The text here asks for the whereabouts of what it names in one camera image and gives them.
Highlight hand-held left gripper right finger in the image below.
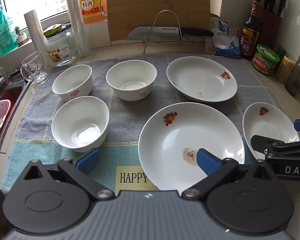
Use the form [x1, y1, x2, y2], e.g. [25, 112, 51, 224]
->
[181, 148, 277, 202]

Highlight white bowl with pink flower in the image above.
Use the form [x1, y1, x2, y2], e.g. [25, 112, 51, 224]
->
[52, 64, 93, 102]

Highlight green-capped spice jar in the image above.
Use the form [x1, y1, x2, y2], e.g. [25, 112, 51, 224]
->
[276, 47, 287, 63]

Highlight orange cooking wine jug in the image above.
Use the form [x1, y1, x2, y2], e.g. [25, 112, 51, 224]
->
[76, 0, 108, 25]

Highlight white blue salt bag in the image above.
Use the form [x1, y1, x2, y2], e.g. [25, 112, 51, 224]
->
[210, 14, 241, 58]

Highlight green soap pump bottle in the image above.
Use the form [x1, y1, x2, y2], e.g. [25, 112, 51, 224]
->
[0, 5, 18, 55]

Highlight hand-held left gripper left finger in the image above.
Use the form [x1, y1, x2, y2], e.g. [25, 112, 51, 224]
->
[22, 148, 115, 202]

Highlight small potted plant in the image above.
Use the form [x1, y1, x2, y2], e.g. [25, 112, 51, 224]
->
[14, 26, 30, 47]

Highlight clear glass mug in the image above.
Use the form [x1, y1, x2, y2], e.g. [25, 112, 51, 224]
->
[20, 51, 49, 84]

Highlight glass jar with green lid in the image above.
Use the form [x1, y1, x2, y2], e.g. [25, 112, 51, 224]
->
[43, 23, 77, 67]

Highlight yellow-lidded spice jar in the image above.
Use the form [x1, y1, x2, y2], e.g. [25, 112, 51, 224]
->
[276, 55, 296, 84]

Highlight bamboo cutting board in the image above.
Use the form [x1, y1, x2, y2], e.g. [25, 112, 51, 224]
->
[105, 0, 211, 42]

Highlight grey blue checkered towel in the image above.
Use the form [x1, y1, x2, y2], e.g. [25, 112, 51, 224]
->
[1, 54, 300, 193]

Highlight dark red knife block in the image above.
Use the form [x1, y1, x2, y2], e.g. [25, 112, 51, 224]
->
[255, 6, 283, 55]

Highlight white red colander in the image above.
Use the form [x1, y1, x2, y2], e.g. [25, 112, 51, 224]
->
[0, 99, 12, 153]

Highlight white plate with fruit print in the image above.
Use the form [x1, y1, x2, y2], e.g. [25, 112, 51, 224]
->
[138, 102, 245, 192]
[242, 102, 300, 160]
[166, 56, 238, 103]

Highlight metal wire rack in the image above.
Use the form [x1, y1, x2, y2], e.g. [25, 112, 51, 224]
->
[143, 9, 184, 54]

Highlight dark vinegar bottle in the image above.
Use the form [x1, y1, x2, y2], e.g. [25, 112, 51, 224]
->
[241, 1, 259, 60]

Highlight plain white bowl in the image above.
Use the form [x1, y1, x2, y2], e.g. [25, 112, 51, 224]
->
[51, 96, 109, 153]

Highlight green-lidded sauce jar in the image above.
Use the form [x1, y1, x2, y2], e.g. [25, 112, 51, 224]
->
[252, 44, 280, 77]

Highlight red-capped glass bottle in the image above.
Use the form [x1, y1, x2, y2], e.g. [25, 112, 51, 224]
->
[285, 52, 300, 96]

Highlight tall stack of plastic cups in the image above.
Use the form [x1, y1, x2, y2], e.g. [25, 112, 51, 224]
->
[63, 0, 91, 58]

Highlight white bowl with grey flowers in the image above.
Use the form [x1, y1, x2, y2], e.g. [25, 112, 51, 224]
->
[106, 60, 157, 102]

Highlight black-handled kitchen knife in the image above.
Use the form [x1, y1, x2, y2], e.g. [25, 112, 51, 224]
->
[126, 26, 214, 41]

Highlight steel sink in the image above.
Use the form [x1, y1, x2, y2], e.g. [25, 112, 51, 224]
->
[0, 80, 33, 166]

